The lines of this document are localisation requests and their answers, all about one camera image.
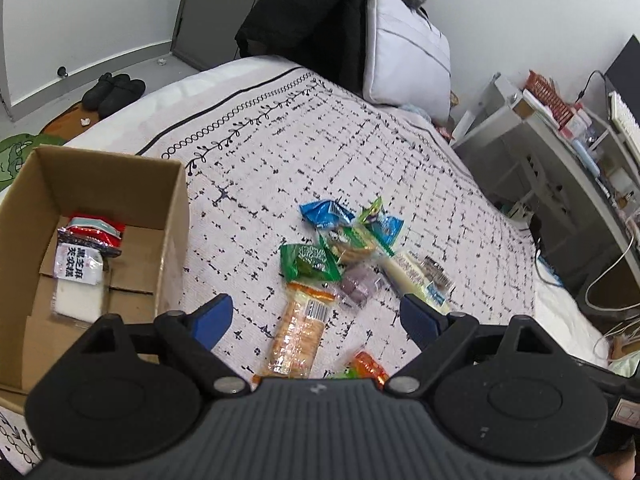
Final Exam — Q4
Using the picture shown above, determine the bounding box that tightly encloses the black clothing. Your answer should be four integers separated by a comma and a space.
234, 0, 381, 106

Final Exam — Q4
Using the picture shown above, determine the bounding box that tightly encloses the red snack packet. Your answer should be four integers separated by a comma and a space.
56, 211, 126, 259

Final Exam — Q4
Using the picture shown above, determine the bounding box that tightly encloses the orange-topped cracker packet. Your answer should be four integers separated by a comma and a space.
262, 281, 338, 378

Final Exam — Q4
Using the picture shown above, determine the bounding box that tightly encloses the white cable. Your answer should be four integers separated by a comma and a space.
582, 237, 640, 316

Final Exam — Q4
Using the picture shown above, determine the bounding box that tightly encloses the grey door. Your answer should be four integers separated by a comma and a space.
170, 0, 291, 72

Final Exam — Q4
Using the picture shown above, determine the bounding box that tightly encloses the purple snack packet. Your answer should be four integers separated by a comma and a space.
334, 262, 392, 309

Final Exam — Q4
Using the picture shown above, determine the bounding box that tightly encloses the large green snack packet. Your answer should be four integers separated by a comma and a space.
279, 242, 346, 283

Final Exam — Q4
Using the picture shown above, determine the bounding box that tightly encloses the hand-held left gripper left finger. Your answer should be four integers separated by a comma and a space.
75, 294, 253, 401

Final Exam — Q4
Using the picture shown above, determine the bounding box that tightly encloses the green-edged clear cracker packet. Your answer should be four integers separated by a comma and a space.
317, 225, 396, 266

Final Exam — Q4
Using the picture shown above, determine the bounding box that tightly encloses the green floor rug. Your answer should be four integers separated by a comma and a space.
0, 100, 101, 196

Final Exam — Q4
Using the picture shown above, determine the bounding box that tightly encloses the blue candy packet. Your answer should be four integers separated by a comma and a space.
372, 212, 406, 247
299, 199, 357, 233

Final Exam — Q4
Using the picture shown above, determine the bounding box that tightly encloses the long white snack packet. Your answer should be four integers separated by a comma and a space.
382, 250, 457, 311

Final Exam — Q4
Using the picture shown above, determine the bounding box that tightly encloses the small green candy packet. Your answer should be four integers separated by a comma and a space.
356, 196, 385, 231

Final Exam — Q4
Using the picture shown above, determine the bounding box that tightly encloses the orange and green snack packet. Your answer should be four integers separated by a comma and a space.
327, 350, 391, 392

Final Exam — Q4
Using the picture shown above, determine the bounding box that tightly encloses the white black-patterned blanket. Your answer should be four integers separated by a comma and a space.
0, 55, 611, 476

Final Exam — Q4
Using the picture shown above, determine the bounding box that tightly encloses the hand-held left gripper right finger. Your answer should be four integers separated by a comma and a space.
387, 295, 562, 397

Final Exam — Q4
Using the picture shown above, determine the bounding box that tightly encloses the red basket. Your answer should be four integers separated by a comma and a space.
524, 70, 573, 128

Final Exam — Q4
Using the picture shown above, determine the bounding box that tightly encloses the white desk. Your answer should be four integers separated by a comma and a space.
450, 72, 640, 321

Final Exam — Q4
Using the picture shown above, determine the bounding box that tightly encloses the black monitor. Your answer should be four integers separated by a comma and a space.
602, 34, 640, 116

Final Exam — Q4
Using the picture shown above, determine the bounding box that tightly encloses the white pillow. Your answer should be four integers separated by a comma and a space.
361, 0, 453, 126

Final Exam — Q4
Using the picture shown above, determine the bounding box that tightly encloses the brown cardboard box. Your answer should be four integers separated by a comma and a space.
0, 144, 191, 413

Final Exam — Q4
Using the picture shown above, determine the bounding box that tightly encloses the white keyboard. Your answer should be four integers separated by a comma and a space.
607, 91, 640, 158

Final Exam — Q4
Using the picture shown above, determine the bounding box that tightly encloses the black slipper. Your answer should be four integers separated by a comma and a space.
81, 72, 132, 111
97, 79, 147, 120

